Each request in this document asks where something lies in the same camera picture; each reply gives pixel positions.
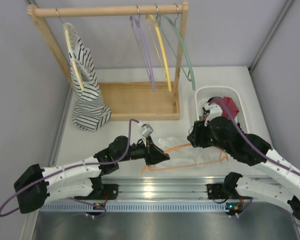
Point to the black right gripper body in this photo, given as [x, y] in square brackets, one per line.
[207, 138]

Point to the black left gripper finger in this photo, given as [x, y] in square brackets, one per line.
[154, 149]
[160, 157]

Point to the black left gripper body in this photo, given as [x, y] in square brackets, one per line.
[149, 153]

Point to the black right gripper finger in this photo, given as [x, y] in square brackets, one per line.
[196, 131]
[194, 140]

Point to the orange plastic hanger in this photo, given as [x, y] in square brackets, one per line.
[180, 166]

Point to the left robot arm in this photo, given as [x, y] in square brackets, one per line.
[81, 180]

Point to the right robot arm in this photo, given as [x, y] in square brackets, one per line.
[254, 151]

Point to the purple plastic hanger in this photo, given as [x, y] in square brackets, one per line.
[143, 48]

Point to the black white striped tank top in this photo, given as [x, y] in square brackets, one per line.
[90, 112]

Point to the green plastic hanger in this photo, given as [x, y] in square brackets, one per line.
[189, 74]

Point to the yellow plastic hanger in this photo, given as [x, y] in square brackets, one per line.
[159, 46]

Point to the cream plastic hanger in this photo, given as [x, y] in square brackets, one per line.
[72, 58]

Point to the red garment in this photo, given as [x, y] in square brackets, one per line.
[230, 105]

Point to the wooden clothes rack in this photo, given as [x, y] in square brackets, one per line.
[126, 99]

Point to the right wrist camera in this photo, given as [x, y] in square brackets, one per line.
[212, 110]

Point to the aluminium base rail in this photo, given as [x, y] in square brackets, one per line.
[162, 188]

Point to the grey slotted cable duct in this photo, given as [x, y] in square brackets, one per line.
[140, 207]

